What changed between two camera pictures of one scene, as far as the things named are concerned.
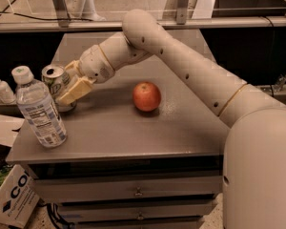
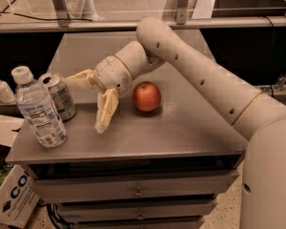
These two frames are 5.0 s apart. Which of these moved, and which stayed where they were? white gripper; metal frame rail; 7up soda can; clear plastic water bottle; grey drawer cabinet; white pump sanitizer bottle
Moved: 7up soda can; white gripper
Stayed: clear plastic water bottle; grey drawer cabinet; metal frame rail; white pump sanitizer bottle
